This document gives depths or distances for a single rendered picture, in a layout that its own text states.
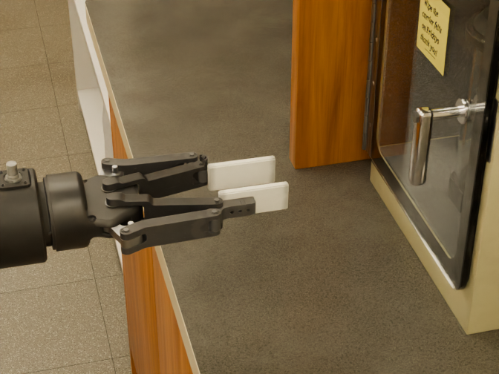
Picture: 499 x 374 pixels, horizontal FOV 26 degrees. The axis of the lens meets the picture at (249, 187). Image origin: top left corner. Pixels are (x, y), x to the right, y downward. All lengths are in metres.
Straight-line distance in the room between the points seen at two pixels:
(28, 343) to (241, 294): 1.43
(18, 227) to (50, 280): 1.81
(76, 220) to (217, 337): 0.26
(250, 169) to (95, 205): 0.17
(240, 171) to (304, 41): 0.33
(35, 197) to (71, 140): 2.36
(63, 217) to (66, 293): 1.76
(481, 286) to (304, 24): 0.41
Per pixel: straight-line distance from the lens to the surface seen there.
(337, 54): 1.41
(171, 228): 1.02
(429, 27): 1.18
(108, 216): 1.03
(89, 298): 2.75
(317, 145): 1.47
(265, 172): 1.11
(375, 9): 1.33
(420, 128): 1.10
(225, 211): 1.04
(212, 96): 1.65
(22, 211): 1.01
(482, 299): 1.21
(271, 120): 1.59
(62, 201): 1.02
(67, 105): 3.57
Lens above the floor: 1.75
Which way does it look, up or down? 34 degrees down
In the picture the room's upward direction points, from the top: straight up
